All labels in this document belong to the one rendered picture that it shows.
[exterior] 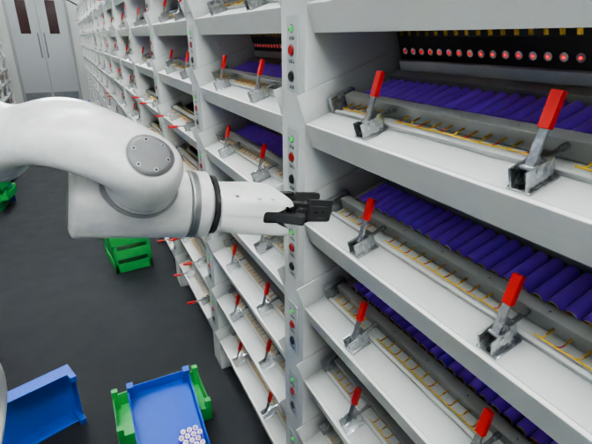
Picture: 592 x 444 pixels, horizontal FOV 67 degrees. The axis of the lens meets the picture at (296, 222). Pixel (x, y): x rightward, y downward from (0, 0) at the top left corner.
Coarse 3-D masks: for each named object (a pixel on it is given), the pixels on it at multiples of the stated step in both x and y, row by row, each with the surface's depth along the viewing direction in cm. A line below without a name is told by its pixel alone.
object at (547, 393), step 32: (320, 192) 83; (352, 192) 87; (320, 224) 83; (352, 256) 71; (384, 256) 69; (416, 256) 67; (384, 288) 64; (416, 288) 61; (416, 320) 60; (448, 320) 55; (480, 320) 53; (448, 352) 56; (480, 352) 50; (512, 352) 48; (576, 352) 46; (512, 384) 46; (544, 384) 44; (576, 384) 43; (544, 416) 43; (576, 416) 41
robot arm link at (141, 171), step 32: (0, 128) 44; (32, 128) 42; (64, 128) 42; (96, 128) 42; (128, 128) 44; (0, 160) 43; (32, 160) 42; (64, 160) 42; (96, 160) 42; (128, 160) 43; (160, 160) 44; (128, 192) 44; (160, 192) 45
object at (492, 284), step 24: (360, 216) 78; (384, 216) 74; (408, 240) 68; (432, 240) 65; (456, 264) 59; (480, 288) 57; (504, 288) 53; (552, 312) 48; (576, 336) 45; (576, 360) 44
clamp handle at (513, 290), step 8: (512, 280) 47; (520, 280) 46; (512, 288) 47; (520, 288) 47; (504, 296) 48; (512, 296) 47; (504, 304) 48; (512, 304) 47; (504, 312) 48; (496, 320) 49; (504, 320) 48; (496, 328) 49; (504, 328) 49
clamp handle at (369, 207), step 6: (372, 198) 69; (366, 204) 70; (372, 204) 69; (366, 210) 69; (372, 210) 69; (366, 216) 69; (366, 222) 70; (360, 228) 71; (360, 234) 70; (360, 240) 70
